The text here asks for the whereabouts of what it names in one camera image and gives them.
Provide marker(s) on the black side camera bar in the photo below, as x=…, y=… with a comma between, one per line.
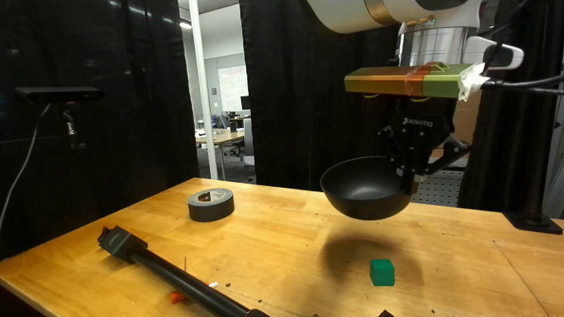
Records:
x=58, y=93

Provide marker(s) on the small orange red piece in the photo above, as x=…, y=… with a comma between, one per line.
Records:
x=177, y=296

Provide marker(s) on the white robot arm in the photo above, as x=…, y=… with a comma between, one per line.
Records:
x=441, y=56

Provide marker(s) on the roll of grey duct tape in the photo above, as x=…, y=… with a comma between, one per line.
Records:
x=210, y=204

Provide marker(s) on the green cube block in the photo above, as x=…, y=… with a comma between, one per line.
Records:
x=381, y=271

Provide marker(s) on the cardboard box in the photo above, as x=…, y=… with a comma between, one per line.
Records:
x=464, y=121

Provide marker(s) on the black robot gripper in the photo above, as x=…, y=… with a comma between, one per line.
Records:
x=422, y=127

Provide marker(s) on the black bowl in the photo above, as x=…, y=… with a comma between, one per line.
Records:
x=365, y=186

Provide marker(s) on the orange green wrist camera box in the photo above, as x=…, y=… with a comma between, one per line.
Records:
x=432, y=79

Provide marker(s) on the black pole base plate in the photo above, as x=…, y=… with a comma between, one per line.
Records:
x=538, y=223

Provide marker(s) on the black tripod leg bar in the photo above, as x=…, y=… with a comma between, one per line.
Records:
x=131, y=248

